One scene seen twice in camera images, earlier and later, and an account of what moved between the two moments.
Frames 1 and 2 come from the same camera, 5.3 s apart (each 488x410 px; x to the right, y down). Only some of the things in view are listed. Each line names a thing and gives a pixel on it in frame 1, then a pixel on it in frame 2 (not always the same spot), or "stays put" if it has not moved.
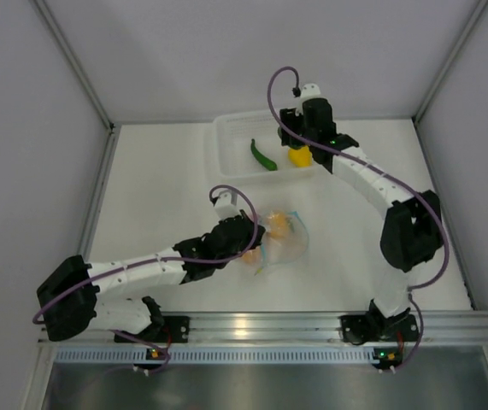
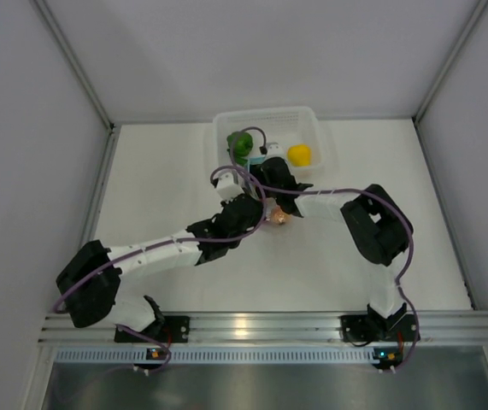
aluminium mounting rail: x=308 y=327 stays put
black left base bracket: x=174 y=329 stays put
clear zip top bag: x=285 y=241 → x=273 y=211
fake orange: x=249 y=257 → x=279 y=216
